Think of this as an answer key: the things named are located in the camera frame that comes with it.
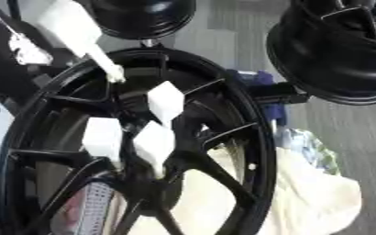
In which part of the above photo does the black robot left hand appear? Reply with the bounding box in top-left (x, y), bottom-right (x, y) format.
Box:
top-left (0, 2), bottom-right (57, 104)

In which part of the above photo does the small black round wheel rim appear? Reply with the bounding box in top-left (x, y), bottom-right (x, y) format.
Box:
top-left (86, 0), bottom-right (198, 41)

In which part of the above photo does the black spoked wheel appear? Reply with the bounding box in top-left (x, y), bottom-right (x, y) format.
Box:
top-left (0, 45), bottom-right (280, 235)

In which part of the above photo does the large black round wheel rim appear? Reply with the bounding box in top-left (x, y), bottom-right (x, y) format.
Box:
top-left (265, 0), bottom-right (376, 106)

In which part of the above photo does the grey perforated panel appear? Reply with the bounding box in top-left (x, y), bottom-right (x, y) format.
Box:
top-left (50, 181), bottom-right (116, 235)

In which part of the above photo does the blue clamp stand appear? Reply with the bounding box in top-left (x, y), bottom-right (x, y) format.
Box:
top-left (227, 69), bottom-right (291, 127)

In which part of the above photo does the blue green patterned cloth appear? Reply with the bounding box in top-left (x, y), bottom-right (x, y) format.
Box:
top-left (274, 127), bottom-right (342, 176)

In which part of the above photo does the cream cloth bag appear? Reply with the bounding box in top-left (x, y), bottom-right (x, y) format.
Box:
top-left (103, 146), bottom-right (365, 235)

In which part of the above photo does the black bracket bar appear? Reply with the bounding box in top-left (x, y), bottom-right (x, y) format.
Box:
top-left (247, 82), bottom-right (312, 106)

